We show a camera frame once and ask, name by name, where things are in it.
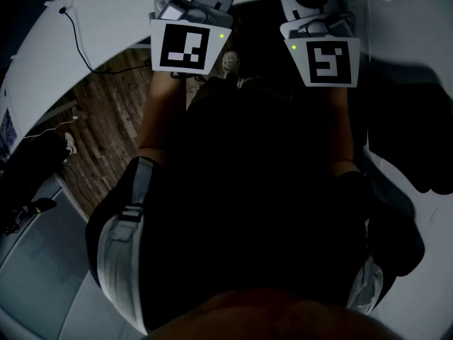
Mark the black table cable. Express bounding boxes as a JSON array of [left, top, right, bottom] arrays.
[[58, 6, 154, 74]]

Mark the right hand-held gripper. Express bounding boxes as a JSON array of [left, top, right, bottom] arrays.
[[272, 0, 362, 89]]

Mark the white charger cable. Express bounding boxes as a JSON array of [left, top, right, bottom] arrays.
[[22, 118, 77, 140]]

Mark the dark grey desk mat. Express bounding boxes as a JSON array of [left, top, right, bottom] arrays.
[[0, 189, 90, 332]]

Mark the printed picture card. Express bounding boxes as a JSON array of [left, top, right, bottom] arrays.
[[0, 107, 19, 163]]

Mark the person's black shirt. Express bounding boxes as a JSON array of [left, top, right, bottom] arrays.
[[84, 76, 425, 334]]

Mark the grey backpack strap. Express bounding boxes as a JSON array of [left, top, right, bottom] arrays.
[[345, 217, 385, 315], [96, 156, 154, 335]]

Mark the grey table foot bar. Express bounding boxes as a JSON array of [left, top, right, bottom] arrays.
[[34, 98, 79, 124]]

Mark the black wrist cord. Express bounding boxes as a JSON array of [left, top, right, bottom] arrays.
[[169, 70, 207, 84]]

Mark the person's left forearm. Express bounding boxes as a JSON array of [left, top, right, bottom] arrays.
[[137, 71, 188, 166]]

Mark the person's face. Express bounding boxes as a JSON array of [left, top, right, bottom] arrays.
[[141, 288, 404, 340]]

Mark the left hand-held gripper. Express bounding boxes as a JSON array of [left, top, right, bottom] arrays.
[[148, 0, 243, 75]]

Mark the person's left white shoe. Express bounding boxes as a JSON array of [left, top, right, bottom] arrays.
[[221, 50, 242, 80]]

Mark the person's right forearm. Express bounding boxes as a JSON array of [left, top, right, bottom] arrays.
[[314, 85, 355, 174]]

